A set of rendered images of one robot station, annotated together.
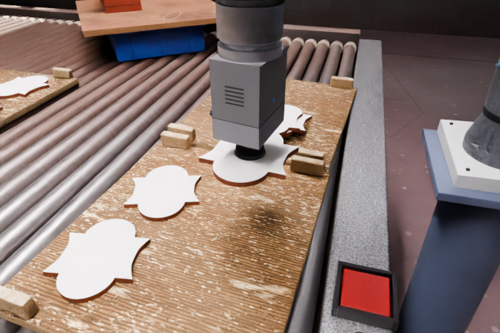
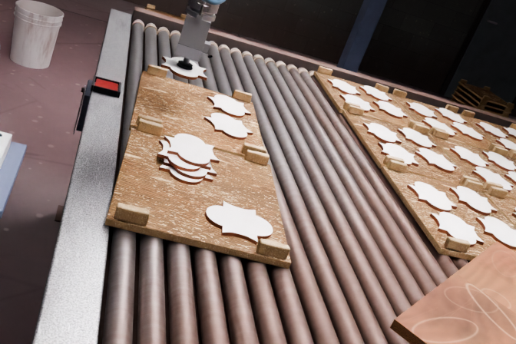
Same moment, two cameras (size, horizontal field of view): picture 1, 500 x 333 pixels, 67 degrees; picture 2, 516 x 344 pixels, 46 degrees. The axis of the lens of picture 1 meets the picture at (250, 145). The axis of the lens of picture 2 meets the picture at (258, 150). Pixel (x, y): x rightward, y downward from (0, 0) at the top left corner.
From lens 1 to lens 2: 1.92 m
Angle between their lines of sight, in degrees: 117
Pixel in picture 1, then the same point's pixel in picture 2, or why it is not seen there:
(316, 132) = (147, 155)
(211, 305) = (170, 88)
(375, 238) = (97, 104)
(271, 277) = (150, 90)
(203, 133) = (243, 163)
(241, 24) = not seen: outside the picture
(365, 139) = (96, 161)
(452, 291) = not seen: outside the picture
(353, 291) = (112, 85)
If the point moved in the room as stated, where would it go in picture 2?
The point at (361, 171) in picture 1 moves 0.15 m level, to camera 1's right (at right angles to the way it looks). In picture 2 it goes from (102, 136) to (34, 128)
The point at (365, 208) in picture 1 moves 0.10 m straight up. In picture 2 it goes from (101, 116) to (111, 78)
